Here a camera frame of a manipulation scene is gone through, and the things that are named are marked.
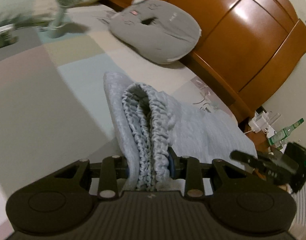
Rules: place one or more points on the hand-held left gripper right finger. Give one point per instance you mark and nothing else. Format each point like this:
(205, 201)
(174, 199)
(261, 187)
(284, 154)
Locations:
(171, 165)

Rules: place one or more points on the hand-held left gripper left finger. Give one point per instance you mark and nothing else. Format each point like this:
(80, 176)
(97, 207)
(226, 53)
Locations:
(123, 168)

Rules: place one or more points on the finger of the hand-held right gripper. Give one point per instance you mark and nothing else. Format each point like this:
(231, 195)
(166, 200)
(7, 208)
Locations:
(245, 158)

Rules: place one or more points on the grey sweatpants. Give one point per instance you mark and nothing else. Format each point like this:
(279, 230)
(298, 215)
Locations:
(192, 135)

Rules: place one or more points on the wooden nightstand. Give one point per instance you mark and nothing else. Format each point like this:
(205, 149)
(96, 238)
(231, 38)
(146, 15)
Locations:
(260, 141)

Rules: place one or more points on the green glass bottle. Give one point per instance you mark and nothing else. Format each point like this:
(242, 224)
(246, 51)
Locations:
(282, 135)

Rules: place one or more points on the white charger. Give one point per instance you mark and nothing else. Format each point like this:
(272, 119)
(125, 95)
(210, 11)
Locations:
(260, 122)

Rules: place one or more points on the patchwork bed sheet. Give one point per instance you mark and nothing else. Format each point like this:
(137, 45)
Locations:
(55, 100)

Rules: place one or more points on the wooden headboard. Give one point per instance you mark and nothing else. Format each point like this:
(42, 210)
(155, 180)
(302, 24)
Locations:
(242, 42)

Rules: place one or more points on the grey cartoon face cushion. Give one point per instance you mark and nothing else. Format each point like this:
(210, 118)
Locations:
(163, 35)

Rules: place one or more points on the green handheld fan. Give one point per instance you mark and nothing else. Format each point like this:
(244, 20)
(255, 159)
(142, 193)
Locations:
(56, 28)

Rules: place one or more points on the small white box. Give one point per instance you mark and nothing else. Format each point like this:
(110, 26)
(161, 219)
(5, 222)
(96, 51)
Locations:
(3, 36)

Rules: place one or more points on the large patchwork pillow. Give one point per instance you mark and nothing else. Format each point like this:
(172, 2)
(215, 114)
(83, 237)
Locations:
(20, 2)

